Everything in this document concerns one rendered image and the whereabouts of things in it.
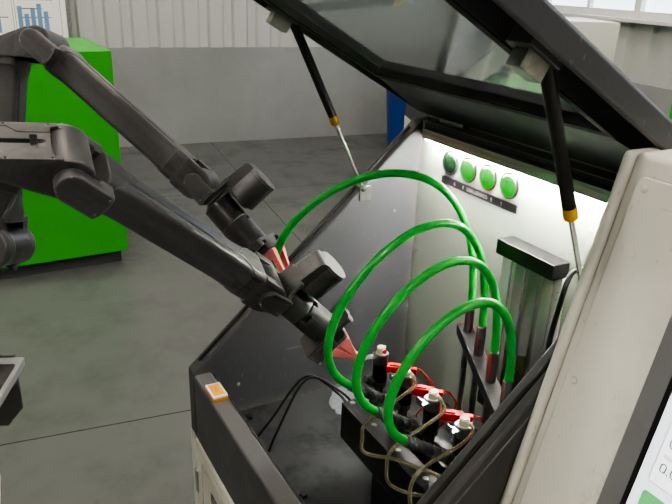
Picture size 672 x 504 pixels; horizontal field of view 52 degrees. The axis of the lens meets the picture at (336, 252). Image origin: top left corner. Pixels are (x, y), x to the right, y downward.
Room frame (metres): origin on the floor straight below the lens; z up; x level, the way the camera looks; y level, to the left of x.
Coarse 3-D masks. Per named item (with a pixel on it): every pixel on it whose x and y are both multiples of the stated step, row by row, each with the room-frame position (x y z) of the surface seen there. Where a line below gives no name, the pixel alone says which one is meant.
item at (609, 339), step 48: (624, 192) 0.82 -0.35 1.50; (624, 240) 0.78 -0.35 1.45; (576, 288) 0.81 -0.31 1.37; (624, 288) 0.75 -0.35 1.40; (576, 336) 0.78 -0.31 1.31; (624, 336) 0.73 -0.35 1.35; (576, 384) 0.75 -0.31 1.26; (624, 384) 0.70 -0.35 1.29; (528, 432) 0.78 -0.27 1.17; (576, 432) 0.72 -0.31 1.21; (624, 432) 0.68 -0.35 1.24; (528, 480) 0.75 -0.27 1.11; (576, 480) 0.70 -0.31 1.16
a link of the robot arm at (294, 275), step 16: (320, 256) 1.02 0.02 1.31; (288, 272) 1.03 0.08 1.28; (304, 272) 1.01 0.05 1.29; (320, 272) 1.01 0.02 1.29; (336, 272) 1.02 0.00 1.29; (288, 288) 1.00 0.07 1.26; (304, 288) 1.01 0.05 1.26; (320, 288) 1.01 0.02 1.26; (272, 304) 0.97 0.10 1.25; (288, 304) 0.98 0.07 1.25
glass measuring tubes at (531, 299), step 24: (504, 240) 1.19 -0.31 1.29; (504, 264) 1.19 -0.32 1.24; (528, 264) 1.13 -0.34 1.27; (552, 264) 1.08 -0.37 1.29; (504, 288) 1.18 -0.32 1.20; (528, 288) 1.13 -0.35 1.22; (552, 288) 1.09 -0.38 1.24; (528, 312) 1.12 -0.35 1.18; (552, 312) 1.10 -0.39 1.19; (504, 336) 1.19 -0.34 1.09; (528, 336) 1.12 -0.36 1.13; (504, 360) 1.16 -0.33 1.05; (528, 360) 1.13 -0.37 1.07
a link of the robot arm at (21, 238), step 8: (16, 232) 1.22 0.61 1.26; (24, 232) 1.24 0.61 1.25; (16, 240) 1.20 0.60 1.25; (24, 240) 1.22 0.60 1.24; (16, 248) 1.19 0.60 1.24; (24, 248) 1.21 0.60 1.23; (16, 256) 1.19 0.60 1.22; (24, 256) 1.22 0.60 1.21; (8, 264) 1.19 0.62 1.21; (16, 264) 1.22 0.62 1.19; (0, 272) 1.17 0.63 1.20
